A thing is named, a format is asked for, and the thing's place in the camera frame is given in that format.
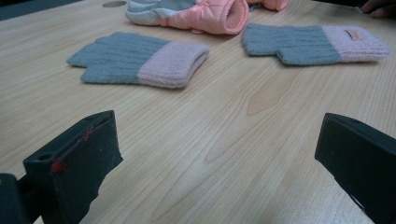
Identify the round table cable hole cover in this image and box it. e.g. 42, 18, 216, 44
102, 0, 128, 8

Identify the grey pink knit glove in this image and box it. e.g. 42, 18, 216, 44
242, 21, 390, 66
65, 31, 211, 90

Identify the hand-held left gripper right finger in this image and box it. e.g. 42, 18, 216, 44
315, 112, 396, 224

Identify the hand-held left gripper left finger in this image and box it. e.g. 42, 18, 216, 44
22, 110, 124, 224

